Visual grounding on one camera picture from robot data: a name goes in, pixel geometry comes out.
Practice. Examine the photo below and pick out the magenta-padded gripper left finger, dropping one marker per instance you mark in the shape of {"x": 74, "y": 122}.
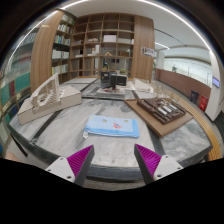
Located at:
{"x": 63, "y": 166}

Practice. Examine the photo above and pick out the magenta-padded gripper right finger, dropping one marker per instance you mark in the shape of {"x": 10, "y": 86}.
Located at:
{"x": 165, "y": 165}

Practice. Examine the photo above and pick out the light blue printed towel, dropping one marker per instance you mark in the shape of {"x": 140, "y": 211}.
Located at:
{"x": 110, "y": 127}

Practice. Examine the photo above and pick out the wooden model base board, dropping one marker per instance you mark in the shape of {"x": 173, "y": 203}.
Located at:
{"x": 161, "y": 129}

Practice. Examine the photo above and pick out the dark brown building model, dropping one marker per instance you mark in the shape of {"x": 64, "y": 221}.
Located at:
{"x": 156, "y": 110}

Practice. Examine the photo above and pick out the beige cardboard building model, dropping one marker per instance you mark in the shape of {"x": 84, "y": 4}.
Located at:
{"x": 66, "y": 96}

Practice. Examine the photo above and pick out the red cabinet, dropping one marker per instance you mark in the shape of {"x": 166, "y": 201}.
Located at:
{"x": 203, "y": 103}

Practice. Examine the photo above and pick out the dark floor bin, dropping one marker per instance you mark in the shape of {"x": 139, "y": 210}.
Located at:
{"x": 194, "y": 97}

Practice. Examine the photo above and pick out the white building model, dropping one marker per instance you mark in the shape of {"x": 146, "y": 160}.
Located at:
{"x": 141, "y": 86}

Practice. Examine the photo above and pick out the bookcase with coloured books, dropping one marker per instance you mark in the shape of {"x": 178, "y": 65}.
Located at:
{"x": 20, "y": 83}

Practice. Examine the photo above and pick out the black box building model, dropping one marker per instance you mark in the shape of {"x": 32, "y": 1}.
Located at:
{"x": 115, "y": 80}

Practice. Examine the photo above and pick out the dark bookshelf with books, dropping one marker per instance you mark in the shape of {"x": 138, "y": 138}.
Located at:
{"x": 60, "y": 40}

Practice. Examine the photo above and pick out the wooden cubby shelf unit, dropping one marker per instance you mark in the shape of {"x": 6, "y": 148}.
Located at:
{"x": 100, "y": 43}

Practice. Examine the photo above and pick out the grey model base plate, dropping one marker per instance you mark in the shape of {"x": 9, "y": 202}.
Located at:
{"x": 106, "y": 94}

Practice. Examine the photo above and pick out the blue wall screen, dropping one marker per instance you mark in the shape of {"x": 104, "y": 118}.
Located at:
{"x": 216, "y": 82}

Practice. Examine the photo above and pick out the wall poster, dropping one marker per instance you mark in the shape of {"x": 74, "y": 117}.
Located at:
{"x": 147, "y": 51}

